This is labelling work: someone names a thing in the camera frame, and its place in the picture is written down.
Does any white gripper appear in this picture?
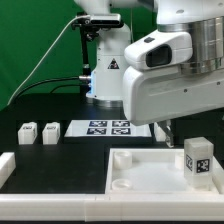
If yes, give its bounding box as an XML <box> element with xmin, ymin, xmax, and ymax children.
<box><xmin>123</xmin><ymin>66</ymin><xmax>224</xmax><ymax>148</ymax></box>

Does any white square table top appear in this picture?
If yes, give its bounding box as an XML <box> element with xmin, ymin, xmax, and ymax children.
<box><xmin>105</xmin><ymin>148</ymin><xmax>224</xmax><ymax>195</ymax></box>

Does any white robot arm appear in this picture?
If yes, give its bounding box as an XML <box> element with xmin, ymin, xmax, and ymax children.
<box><xmin>74</xmin><ymin>0</ymin><xmax>224</xmax><ymax>125</ymax></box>

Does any white plate with AprilTags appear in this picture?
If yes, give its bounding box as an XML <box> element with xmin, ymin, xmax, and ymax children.
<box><xmin>65</xmin><ymin>120</ymin><xmax>151</xmax><ymax>137</ymax></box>

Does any white L-shaped obstacle fence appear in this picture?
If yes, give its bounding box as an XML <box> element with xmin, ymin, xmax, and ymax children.
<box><xmin>0</xmin><ymin>151</ymin><xmax>224</xmax><ymax>222</ymax></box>

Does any black cable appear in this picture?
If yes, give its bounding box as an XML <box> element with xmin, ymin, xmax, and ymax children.
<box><xmin>15</xmin><ymin>76</ymin><xmax>88</xmax><ymax>98</ymax></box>

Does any camera on black stand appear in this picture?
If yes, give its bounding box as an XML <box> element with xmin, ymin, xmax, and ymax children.
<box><xmin>71</xmin><ymin>12</ymin><xmax>124</xmax><ymax>76</ymax></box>

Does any white cable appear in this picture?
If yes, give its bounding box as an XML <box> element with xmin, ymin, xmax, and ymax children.
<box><xmin>7</xmin><ymin>8</ymin><xmax>134</xmax><ymax>106</ymax></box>

